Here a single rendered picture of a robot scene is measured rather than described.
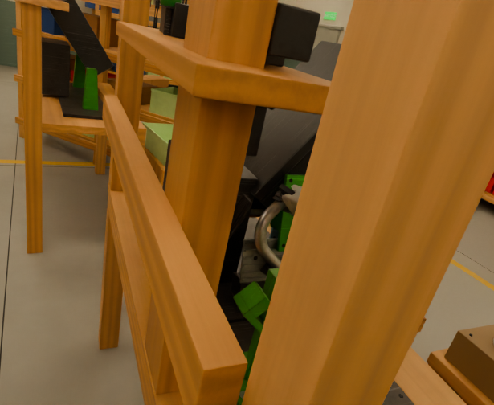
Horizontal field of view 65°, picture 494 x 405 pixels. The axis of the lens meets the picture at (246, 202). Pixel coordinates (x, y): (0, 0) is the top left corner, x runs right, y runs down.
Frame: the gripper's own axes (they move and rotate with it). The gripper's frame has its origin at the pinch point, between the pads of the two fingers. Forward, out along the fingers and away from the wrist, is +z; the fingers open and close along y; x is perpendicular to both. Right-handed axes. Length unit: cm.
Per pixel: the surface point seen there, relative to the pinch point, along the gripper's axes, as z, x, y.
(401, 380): -24, 10, -45
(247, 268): 5.1, 17.8, -9.7
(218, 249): -22.6, 22.4, 14.6
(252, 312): -24.3, 25.4, 1.0
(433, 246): -66, 14, 25
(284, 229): 2.9, 3.7, -7.7
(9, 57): 891, 17, 209
